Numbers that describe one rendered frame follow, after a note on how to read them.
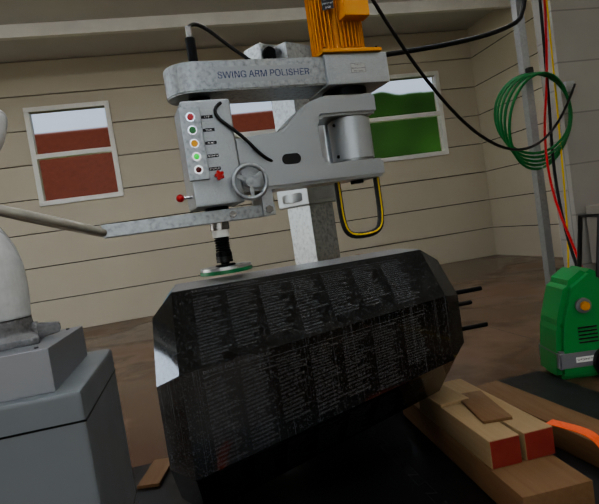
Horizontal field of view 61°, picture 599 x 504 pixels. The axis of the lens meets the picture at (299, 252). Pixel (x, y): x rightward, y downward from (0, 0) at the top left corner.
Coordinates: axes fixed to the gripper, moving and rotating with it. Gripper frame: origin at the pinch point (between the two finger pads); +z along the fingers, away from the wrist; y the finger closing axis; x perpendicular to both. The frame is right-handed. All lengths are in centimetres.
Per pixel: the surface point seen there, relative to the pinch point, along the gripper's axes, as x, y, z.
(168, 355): -44, 66, 29
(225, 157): -25, 78, -47
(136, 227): -14, 54, -12
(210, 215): -20, 79, -24
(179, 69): -17, 54, -76
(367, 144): -39, 136, -72
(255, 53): 43, 111, -125
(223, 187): -26, 80, -36
